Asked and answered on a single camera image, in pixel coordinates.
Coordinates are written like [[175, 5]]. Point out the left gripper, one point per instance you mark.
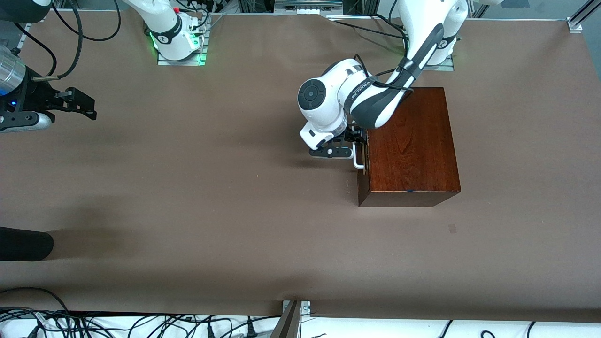
[[353, 135]]

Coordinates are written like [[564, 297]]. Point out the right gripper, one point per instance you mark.
[[34, 96]]

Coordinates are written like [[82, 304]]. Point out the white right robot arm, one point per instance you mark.
[[164, 28]]

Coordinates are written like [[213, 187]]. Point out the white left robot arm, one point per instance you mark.
[[375, 103]]

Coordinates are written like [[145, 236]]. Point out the dark brown wooden cabinet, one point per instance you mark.
[[413, 145]]

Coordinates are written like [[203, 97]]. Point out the brown table cover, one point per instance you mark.
[[188, 188]]

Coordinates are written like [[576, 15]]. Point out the black cylinder object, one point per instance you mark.
[[23, 244]]

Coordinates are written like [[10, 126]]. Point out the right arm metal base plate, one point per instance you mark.
[[181, 62]]

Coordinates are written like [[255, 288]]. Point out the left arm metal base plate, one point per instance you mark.
[[448, 65]]

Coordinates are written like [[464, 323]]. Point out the metal table edge bracket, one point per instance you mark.
[[291, 319]]

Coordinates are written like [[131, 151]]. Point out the silver corner frame rail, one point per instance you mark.
[[580, 19]]

